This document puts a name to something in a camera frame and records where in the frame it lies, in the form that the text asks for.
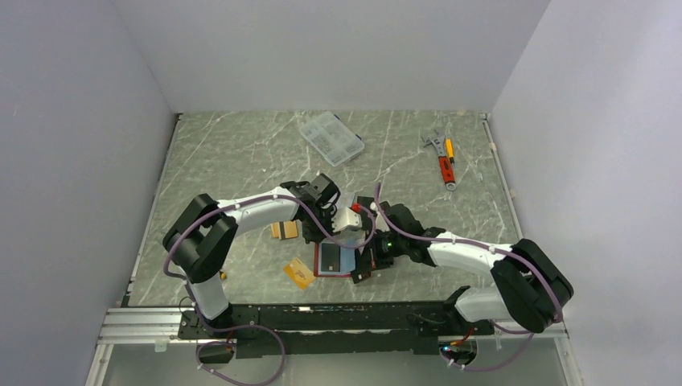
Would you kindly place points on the single gold credit card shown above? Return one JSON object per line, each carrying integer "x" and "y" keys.
{"x": 299, "y": 273}

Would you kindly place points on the clear plastic screw box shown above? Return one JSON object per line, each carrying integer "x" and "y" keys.
{"x": 331, "y": 138}

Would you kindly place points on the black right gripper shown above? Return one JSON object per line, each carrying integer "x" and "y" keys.
{"x": 371, "y": 259}

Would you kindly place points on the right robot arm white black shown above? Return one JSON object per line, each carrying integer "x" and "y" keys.
{"x": 526, "y": 287}

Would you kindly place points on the single black VIP card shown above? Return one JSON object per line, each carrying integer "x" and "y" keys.
{"x": 329, "y": 258}

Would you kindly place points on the gold credit card stack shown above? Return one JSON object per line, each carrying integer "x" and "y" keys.
{"x": 284, "y": 230}

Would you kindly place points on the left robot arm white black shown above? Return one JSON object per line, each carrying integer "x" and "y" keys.
{"x": 198, "y": 242}

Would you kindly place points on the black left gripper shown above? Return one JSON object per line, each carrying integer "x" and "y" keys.
{"x": 310, "y": 236}

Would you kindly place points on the red adjustable wrench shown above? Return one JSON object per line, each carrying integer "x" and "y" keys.
{"x": 438, "y": 141}

